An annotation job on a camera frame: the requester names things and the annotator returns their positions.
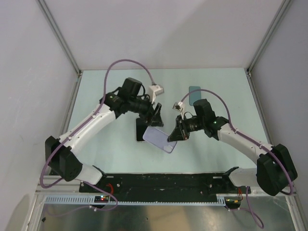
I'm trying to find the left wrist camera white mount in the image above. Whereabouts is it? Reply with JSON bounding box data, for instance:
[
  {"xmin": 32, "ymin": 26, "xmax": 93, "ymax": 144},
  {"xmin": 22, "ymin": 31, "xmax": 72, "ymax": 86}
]
[{"xmin": 147, "ymin": 84, "xmax": 164, "ymax": 103}]

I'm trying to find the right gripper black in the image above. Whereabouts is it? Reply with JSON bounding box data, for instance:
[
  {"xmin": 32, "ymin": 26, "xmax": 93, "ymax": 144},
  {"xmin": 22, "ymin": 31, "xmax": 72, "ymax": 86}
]
[{"xmin": 168, "ymin": 114, "xmax": 205, "ymax": 142}]

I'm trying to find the clear phone case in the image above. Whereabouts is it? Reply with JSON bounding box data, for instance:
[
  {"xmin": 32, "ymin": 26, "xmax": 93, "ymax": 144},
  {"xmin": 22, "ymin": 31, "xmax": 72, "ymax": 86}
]
[{"xmin": 135, "ymin": 117, "xmax": 151, "ymax": 144}]

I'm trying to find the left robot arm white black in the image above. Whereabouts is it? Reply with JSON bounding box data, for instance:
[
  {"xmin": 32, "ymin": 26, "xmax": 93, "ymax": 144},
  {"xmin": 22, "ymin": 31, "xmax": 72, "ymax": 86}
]
[{"xmin": 45, "ymin": 77, "xmax": 164, "ymax": 192}]

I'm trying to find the white slotted cable duct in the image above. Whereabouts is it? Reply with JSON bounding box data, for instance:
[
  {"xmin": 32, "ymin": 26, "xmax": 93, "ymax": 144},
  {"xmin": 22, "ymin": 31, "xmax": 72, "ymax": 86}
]
[{"xmin": 45, "ymin": 195, "xmax": 239, "ymax": 206}]

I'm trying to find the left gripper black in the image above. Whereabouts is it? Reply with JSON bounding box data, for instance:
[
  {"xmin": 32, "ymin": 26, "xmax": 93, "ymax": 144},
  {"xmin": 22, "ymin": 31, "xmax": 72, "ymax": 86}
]
[{"xmin": 128, "ymin": 93, "xmax": 163, "ymax": 127}]

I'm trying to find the left aluminium corner post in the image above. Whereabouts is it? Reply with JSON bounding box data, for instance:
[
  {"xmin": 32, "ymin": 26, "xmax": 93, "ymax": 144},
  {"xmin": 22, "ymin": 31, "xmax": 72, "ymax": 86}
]
[{"xmin": 36, "ymin": 0, "xmax": 82, "ymax": 77}]

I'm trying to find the aluminium frame rail front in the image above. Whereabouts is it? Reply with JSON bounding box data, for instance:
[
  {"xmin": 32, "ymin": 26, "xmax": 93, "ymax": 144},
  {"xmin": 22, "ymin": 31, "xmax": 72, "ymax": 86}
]
[{"xmin": 36, "ymin": 175, "xmax": 295, "ymax": 195}]

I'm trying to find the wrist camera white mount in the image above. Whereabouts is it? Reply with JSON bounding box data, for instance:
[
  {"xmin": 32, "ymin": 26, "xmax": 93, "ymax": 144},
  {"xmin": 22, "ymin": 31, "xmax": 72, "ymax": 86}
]
[
  {"xmin": 172, "ymin": 101, "xmax": 186, "ymax": 119},
  {"xmin": 147, "ymin": 84, "xmax": 164, "ymax": 103}
]

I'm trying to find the aluminium corner post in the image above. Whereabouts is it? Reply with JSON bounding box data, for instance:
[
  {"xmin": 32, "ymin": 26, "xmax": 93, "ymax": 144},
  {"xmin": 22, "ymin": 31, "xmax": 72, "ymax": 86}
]
[
  {"xmin": 36, "ymin": 0, "xmax": 82, "ymax": 77},
  {"xmin": 246, "ymin": 0, "xmax": 294, "ymax": 77}
]

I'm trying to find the purple phone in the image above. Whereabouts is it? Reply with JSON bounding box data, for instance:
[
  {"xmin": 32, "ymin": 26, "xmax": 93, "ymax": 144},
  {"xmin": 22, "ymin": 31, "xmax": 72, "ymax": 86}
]
[{"xmin": 142, "ymin": 127, "xmax": 177, "ymax": 154}]

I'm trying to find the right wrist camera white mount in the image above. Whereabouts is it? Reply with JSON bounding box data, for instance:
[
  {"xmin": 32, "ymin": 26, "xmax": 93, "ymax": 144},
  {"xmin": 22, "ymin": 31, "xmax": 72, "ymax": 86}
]
[{"xmin": 172, "ymin": 101, "xmax": 186, "ymax": 119}]

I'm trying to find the teal phone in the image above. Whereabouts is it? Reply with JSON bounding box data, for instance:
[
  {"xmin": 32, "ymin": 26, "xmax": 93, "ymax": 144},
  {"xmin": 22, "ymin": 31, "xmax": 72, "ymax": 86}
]
[{"xmin": 189, "ymin": 86, "xmax": 202, "ymax": 106}]

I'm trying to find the right aluminium corner post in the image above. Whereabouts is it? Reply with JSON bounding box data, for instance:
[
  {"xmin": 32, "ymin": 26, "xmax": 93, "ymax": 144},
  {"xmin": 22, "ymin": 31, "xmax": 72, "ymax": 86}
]
[{"xmin": 246, "ymin": 0, "xmax": 294, "ymax": 77}]

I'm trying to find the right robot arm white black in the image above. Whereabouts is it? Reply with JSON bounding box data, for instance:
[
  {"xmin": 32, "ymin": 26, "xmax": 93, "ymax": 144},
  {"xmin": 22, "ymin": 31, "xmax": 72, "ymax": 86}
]
[{"xmin": 167, "ymin": 99, "xmax": 298, "ymax": 196}]

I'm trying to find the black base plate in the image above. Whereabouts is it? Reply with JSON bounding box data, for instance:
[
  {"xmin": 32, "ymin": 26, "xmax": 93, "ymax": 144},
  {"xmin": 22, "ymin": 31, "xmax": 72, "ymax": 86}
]
[{"xmin": 79, "ymin": 172, "xmax": 252, "ymax": 203}]

